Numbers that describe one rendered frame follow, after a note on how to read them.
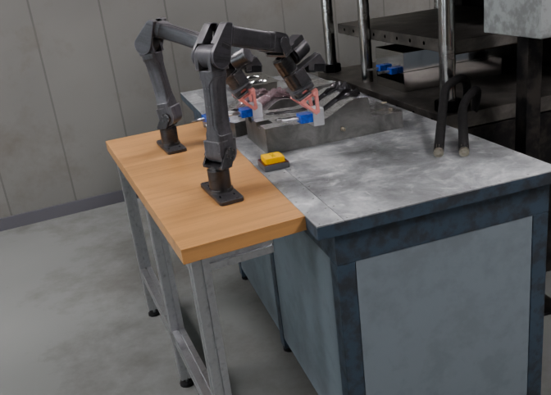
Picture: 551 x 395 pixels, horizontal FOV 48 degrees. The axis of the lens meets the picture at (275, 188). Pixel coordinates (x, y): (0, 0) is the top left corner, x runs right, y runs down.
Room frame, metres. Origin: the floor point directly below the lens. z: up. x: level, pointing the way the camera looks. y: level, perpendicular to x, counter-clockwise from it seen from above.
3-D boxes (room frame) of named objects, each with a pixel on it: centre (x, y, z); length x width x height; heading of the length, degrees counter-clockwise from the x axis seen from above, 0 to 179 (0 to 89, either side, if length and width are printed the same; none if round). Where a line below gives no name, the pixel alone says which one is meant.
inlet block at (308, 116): (1.89, -0.11, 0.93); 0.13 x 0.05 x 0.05; 106
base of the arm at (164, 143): (2.23, 0.36, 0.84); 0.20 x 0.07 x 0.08; 21
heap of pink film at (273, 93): (2.47, -0.02, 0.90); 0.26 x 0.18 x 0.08; 122
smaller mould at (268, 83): (2.93, 0.03, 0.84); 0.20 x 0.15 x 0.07; 105
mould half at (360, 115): (2.16, -0.20, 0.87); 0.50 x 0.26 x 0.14; 105
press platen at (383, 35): (2.98, -0.94, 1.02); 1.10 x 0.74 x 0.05; 15
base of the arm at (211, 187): (1.67, 0.15, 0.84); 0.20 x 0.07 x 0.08; 21
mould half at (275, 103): (2.48, -0.02, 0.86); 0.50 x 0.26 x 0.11; 122
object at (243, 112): (2.15, 0.08, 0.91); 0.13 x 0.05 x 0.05; 105
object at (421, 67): (2.89, -0.83, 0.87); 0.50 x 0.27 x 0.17; 105
